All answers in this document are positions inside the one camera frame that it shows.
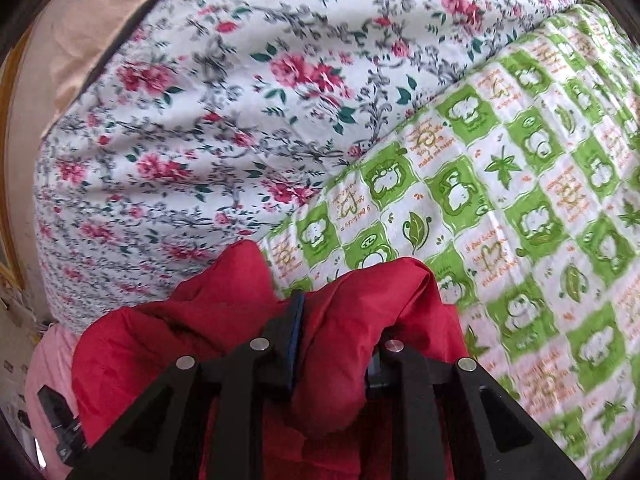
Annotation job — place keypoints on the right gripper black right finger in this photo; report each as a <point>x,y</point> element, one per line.
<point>455,421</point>

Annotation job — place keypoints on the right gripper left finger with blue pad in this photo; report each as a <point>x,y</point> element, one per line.
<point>203,417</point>

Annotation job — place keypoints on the red quilted puffer jacket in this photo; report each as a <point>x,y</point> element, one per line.
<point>327,432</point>

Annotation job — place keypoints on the pink folded blanket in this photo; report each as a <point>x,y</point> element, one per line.
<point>51,366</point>

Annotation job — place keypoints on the green patterned bed sheet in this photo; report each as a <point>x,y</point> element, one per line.
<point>519,188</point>

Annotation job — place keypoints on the floral white quilt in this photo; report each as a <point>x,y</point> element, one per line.
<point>213,119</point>

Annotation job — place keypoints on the beige satin pillow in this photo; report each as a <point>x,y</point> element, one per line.
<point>84,37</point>

